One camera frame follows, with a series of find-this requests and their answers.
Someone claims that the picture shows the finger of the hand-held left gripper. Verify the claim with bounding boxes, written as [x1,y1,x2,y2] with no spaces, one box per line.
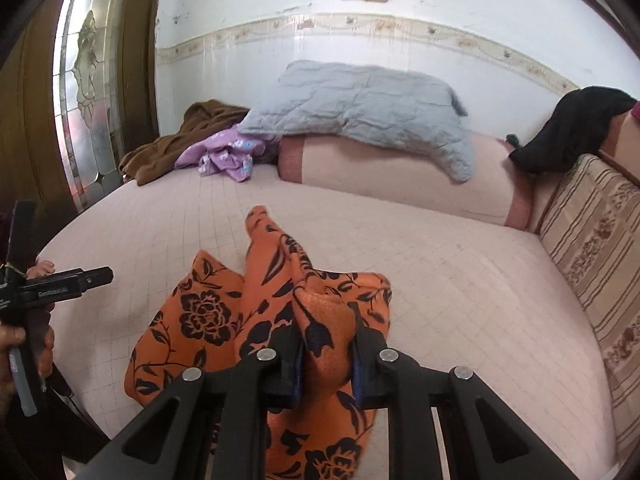
[47,266,114,303]

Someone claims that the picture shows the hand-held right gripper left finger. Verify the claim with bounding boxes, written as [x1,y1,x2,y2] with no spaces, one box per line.
[87,327,306,480]

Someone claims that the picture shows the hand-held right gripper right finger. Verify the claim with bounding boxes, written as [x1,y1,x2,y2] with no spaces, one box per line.
[350,325,576,480]

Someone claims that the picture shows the orange floral cloth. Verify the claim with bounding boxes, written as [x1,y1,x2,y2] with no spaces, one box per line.
[124,205,393,480]

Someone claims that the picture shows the person's left hand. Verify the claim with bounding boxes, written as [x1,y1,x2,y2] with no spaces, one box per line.
[0,259,56,401]

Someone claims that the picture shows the pink bed mattress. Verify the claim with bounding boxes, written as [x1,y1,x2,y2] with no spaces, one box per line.
[37,162,618,480]

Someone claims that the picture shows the brown blanket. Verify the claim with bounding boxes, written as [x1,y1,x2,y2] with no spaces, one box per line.
[117,100,251,187]

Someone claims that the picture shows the dark cloth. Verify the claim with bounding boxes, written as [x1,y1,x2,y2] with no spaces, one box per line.
[0,362,112,480]

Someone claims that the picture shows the wooden door with glass panel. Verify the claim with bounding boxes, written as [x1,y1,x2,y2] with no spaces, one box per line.
[0,0,166,221]

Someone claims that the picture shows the purple printed cloth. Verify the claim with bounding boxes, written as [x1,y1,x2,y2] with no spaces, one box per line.
[174,127,268,183]

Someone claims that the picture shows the pink bolster pillow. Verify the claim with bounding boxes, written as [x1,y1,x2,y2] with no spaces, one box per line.
[276,132,535,233]

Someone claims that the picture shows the striped beige cushion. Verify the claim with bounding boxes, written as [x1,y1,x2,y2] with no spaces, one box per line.
[535,152,640,471]

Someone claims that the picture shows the grey quilted blanket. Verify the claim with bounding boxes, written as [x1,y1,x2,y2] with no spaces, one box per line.
[237,60,476,183]

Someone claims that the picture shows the black cloth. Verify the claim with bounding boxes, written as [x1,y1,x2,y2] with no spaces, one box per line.
[507,86,638,173]

